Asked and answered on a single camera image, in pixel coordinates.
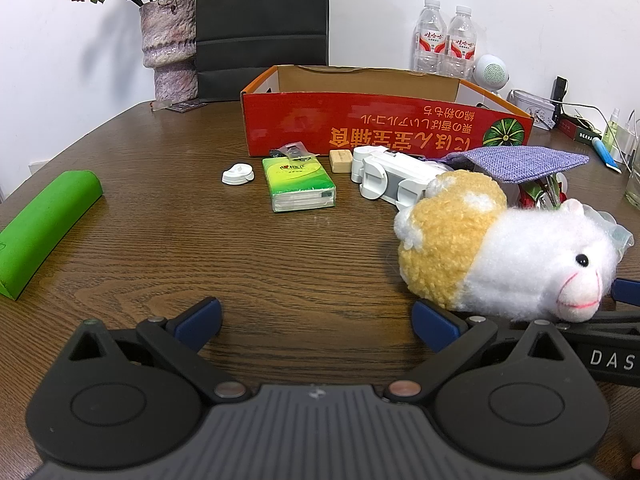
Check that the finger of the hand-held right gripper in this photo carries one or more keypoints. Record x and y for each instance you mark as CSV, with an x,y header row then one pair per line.
x,y
627,291
600,321

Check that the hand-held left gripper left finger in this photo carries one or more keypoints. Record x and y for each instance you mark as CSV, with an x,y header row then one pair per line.
x,y
202,322

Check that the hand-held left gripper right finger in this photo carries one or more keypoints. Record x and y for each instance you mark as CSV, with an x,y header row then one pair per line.
x,y
434,327

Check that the clear plastic bag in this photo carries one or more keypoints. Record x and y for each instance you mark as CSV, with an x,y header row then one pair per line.
x,y
617,230

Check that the white and yellow plush toy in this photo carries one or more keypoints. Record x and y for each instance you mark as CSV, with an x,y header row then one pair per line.
x,y
500,255

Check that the red and green packet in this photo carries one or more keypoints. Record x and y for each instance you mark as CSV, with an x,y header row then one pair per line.
x,y
537,192

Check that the white folding phone holder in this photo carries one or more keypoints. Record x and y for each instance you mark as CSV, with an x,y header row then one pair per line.
x,y
385,172

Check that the purple cloth pouch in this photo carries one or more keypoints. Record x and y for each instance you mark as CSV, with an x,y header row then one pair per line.
x,y
525,162

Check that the green tissue pack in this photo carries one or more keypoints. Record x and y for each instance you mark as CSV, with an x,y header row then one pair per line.
x,y
297,182

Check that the beige wooden block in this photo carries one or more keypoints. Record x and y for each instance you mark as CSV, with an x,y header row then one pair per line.
x,y
341,160

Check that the red cardboard box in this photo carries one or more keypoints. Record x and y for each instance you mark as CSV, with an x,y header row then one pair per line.
x,y
380,120

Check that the clear drinking glass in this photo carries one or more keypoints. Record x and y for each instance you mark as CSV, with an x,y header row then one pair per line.
x,y
634,182

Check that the blue and white tube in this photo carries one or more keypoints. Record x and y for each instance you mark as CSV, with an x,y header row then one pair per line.
x,y
606,155

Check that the white power adapter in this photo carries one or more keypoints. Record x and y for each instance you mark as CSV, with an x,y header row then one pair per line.
x,y
629,137

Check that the small clear spray bottle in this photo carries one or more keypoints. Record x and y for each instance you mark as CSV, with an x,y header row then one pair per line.
x,y
611,130

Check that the dark red box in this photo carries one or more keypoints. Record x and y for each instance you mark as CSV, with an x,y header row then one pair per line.
x,y
580,129

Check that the green foam wrist rest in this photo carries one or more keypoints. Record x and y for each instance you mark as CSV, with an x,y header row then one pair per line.
x,y
47,230

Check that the white tin box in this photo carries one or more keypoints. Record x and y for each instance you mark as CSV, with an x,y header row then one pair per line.
x,y
531,107

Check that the black charger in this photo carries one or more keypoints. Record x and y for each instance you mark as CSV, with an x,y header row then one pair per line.
x,y
560,90

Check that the dark printed card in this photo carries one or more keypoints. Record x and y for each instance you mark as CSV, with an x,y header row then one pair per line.
x,y
182,105

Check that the white round speaker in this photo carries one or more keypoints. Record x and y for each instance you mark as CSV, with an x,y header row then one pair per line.
x,y
491,72

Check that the clear water bottle red label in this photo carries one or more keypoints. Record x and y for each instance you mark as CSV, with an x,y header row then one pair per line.
x,y
461,45
429,40

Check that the black paper bag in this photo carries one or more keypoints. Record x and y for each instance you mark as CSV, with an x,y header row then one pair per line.
x,y
260,25

